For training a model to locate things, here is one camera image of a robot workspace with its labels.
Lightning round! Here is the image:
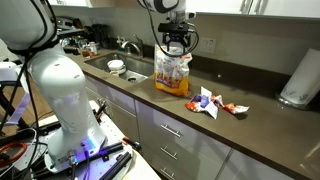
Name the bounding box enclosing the white wall outlet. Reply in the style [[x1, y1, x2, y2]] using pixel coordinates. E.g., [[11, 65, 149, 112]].
[[199, 36, 218, 54]]

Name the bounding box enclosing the soap dispenser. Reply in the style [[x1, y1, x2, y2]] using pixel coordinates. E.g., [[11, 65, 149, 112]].
[[115, 35, 124, 52]]

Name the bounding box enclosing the red cable coil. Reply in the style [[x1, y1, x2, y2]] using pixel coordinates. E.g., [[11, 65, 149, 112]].
[[0, 141, 29, 168]]

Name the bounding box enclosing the grey under-sink cabinet door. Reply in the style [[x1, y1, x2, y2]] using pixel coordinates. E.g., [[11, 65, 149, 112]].
[[84, 75, 138, 143]]

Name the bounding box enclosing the silver upper cabinet handle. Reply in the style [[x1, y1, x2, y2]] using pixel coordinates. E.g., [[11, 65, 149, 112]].
[[253, 0, 265, 15], [240, 0, 252, 14]]

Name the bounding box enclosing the small red sachet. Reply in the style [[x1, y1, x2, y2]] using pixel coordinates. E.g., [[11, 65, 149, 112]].
[[222, 102, 251, 116]]

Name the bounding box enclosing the silver drawer handle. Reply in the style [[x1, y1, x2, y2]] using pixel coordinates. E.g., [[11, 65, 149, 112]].
[[159, 167, 176, 180], [159, 146, 179, 161], [160, 123, 183, 139]]

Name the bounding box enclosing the black orange tool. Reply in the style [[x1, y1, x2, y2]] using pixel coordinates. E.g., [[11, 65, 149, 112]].
[[121, 136, 142, 150]]

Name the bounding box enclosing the white upper wall cabinet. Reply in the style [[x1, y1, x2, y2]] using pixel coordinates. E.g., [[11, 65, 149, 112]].
[[185, 0, 320, 20]]

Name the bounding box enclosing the grey drawer front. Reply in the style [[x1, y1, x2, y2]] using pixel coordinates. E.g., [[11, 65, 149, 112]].
[[134, 99, 232, 165]]

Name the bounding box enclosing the black coffee maker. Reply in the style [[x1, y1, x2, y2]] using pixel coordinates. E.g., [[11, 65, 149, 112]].
[[90, 23, 112, 50]]

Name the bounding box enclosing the black aluminium bar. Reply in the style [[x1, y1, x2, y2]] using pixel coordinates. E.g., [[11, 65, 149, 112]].
[[98, 151, 133, 180], [87, 141, 125, 162]]

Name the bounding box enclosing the chrome sink faucet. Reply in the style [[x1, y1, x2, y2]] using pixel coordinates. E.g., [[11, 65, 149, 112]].
[[120, 34, 145, 58]]

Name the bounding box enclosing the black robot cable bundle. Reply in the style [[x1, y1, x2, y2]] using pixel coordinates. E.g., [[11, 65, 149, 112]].
[[0, 49, 51, 180]]

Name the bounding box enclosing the white bowl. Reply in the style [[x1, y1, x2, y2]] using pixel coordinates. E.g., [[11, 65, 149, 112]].
[[106, 59, 126, 71]]

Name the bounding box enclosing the clear glass jar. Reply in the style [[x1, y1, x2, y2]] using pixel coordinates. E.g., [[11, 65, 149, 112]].
[[86, 41, 100, 57]]

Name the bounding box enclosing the amber glass jar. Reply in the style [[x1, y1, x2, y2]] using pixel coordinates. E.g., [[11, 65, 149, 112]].
[[79, 46, 91, 59]]

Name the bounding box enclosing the stainless steel sink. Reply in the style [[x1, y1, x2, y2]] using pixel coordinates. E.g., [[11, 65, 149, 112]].
[[84, 52, 156, 85]]

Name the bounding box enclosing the orange white snack pack bag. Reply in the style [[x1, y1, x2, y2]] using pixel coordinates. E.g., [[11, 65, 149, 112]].
[[153, 44, 194, 98]]

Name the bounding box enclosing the white paper towel roll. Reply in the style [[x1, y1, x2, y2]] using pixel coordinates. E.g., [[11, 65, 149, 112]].
[[275, 47, 320, 111]]

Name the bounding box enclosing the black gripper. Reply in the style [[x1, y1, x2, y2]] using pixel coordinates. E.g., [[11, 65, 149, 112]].
[[162, 31, 194, 53]]

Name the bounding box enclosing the white corner wall cabinet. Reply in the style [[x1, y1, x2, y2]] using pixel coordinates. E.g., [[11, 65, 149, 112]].
[[47, 0, 116, 9]]

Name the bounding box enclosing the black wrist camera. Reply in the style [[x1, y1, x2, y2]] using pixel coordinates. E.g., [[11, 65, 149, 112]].
[[157, 22, 196, 34]]

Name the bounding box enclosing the robot mounting table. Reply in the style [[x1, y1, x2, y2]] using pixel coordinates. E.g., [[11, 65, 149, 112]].
[[33, 99, 163, 180]]

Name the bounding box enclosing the crumpled white blue red sachet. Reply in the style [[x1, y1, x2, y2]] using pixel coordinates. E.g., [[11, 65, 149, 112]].
[[184, 86, 225, 121]]

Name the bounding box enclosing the purple strap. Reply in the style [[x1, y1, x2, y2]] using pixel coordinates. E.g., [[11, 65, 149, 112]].
[[4, 92, 32, 127]]

